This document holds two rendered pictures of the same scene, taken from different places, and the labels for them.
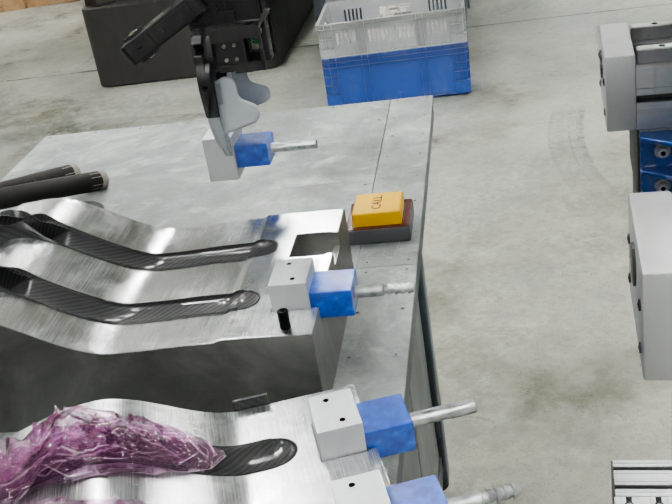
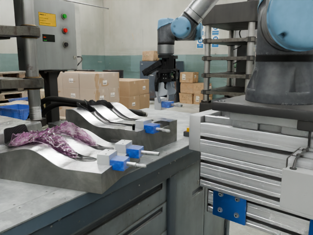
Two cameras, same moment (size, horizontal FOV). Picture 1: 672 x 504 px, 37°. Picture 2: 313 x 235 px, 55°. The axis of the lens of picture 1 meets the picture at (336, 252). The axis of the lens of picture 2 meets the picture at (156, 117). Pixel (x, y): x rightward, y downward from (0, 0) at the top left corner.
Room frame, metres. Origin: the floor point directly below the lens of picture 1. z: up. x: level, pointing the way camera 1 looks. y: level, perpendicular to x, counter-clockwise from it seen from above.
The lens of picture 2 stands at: (-0.11, -0.43, 1.12)
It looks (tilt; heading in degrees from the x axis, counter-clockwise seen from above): 11 degrees down; 24
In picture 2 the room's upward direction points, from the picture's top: straight up
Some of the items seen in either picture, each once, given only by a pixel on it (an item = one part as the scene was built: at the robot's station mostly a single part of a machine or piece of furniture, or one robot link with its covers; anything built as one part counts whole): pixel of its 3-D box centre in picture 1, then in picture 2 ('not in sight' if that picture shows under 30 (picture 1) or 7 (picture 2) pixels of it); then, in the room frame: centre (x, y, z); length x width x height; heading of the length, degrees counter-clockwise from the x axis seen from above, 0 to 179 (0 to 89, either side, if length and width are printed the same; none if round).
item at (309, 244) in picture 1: (316, 259); (161, 127); (0.94, 0.02, 0.87); 0.05 x 0.05 x 0.04; 79
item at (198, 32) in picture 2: not in sight; (187, 31); (1.13, -0.02, 1.25); 0.11 x 0.11 x 0.08; 8
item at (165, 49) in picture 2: not in sight; (166, 50); (1.14, 0.08, 1.17); 0.08 x 0.08 x 0.05
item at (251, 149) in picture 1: (263, 148); (169, 104); (1.13, 0.07, 0.93); 0.13 x 0.05 x 0.05; 79
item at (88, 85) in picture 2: not in sight; (84, 97); (4.27, 2.99, 0.47); 1.22 x 0.80 x 0.94; 83
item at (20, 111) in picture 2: not in sight; (19, 113); (3.18, 3.38, 0.32); 0.60 x 0.41 x 0.22; 85
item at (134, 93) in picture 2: not in sight; (115, 97); (5.28, 2.94, 0.37); 1.20 x 0.82 x 0.74; 87
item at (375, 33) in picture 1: (393, 22); not in sight; (4.16, -0.40, 0.28); 0.61 x 0.41 x 0.15; 79
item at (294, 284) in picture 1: (344, 292); (154, 128); (0.82, 0.00, 0.89); 0.13 x 0.05 x 0.05; 79
